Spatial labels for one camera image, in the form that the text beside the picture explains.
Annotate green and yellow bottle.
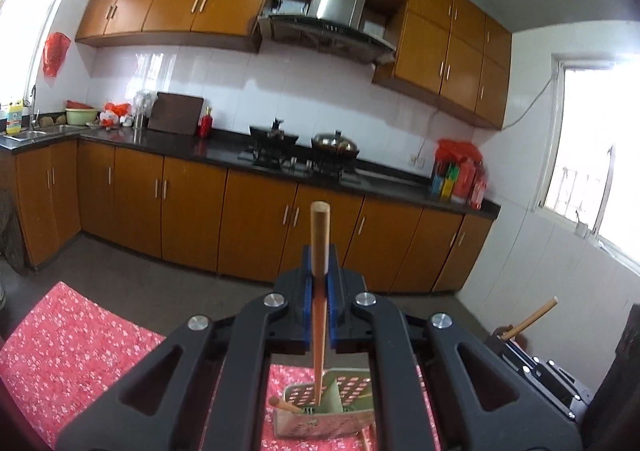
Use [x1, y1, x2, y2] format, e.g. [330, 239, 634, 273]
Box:
[440, 164, 460, 199]

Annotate red and white plastic bag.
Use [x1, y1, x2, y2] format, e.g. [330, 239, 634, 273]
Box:
[99, 102, 132, 128]

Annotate steel sink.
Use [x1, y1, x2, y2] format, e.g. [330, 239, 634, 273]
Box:
[0, 124, 86, 142]

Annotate green perforated utensil holder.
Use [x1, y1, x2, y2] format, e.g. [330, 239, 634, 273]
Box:
[272, 367, 377, 439]

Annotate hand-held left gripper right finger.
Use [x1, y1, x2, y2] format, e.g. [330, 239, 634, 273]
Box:
[322, 246, 583, 451]

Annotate black kitchen countertop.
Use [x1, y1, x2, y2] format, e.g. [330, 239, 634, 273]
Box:
[0, 124, 502, 219]

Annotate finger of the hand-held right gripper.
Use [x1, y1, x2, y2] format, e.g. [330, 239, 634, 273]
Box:
[484, 326, 596, 424]

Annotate wooden chopstick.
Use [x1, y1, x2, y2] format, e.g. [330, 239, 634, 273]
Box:
[501, 298, 558, 341]
[268, 396, 303, 416]
[310, 201, 332, 407]

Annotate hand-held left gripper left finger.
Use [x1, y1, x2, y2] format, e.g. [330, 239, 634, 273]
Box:
[55, 246, 321, 451]

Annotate red floral tablecloth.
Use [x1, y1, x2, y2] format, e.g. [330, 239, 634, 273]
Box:
[0, 281, 441, 451]

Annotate black wok with lid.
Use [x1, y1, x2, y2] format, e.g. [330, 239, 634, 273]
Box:
[248, 116, 300, 157]

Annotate dark wooden cutting board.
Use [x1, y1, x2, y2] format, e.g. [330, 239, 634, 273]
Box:
[146, 92, 205, 136]

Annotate green plastic basin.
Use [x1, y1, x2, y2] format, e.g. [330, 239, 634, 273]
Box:
[65, 107, 99, 127]

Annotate lower wooden base cabinets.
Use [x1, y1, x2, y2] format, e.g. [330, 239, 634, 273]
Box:
[0, 138, 496, 294]

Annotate steel cup with clear bag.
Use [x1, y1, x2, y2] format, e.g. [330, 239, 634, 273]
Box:
[132, 90, 153, 130]

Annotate white wall cable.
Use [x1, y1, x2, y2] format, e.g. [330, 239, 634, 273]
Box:
[501, 62, 561, 128]

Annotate large red jug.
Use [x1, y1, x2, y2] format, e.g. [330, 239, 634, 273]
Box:
[452, 157, 477, 202]

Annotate red hanging plastic bag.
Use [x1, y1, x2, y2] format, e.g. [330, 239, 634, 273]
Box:
[42, 32, 71, 78]

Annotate large window with white frame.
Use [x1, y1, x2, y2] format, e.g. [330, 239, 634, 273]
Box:
[532, 51, 640, 277]

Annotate window beside sink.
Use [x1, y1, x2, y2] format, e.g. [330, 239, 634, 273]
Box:
[0, 0, 86, 104]

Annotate small red bottle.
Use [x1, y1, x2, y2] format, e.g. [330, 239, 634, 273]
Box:
[469, 166, 488, 210]

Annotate yellow detergent bottle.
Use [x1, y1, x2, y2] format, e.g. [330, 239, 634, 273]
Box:
[5, 98, 24, 135]

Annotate wok with steel lid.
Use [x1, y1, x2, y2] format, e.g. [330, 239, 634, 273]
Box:
[311, 130, 361, 157]

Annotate black gas stove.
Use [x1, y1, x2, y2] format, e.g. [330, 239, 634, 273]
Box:
[237, 148, 361, 182]

